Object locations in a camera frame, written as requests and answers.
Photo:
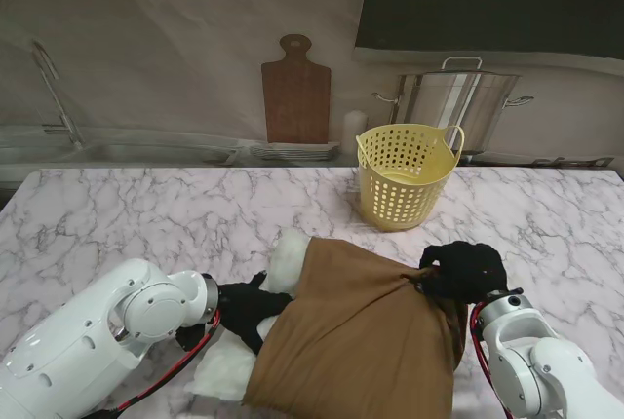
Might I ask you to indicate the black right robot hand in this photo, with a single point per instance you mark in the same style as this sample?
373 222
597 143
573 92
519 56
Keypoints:
468 273

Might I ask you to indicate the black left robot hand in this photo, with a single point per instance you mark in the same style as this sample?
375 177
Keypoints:
248 307

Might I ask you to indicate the white pillow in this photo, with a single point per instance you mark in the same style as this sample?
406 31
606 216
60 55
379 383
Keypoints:
287 263

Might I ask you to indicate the brown pillowcase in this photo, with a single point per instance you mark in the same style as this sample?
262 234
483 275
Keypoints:
361 331

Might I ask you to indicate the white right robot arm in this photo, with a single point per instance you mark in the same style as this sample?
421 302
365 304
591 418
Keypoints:
531 355

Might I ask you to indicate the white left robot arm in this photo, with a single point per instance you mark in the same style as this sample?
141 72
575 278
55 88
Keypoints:
97 336

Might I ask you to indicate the yellow perforated laundry basket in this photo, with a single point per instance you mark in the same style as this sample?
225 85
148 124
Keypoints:
404 180

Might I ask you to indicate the stack of white plates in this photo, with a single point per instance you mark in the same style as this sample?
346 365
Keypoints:
292 151

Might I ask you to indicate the large steel stock pot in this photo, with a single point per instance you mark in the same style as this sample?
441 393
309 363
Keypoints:
453 107

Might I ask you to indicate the brown wooden cutting board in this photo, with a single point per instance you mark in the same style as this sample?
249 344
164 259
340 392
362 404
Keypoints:
296 97

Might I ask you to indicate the chrome kitchen faucet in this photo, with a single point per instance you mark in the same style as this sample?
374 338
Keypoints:
53 87

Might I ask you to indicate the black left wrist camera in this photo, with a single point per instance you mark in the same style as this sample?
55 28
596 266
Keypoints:
190 336

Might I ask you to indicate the dark wall panel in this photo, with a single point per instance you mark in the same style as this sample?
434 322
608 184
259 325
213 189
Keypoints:
487 0

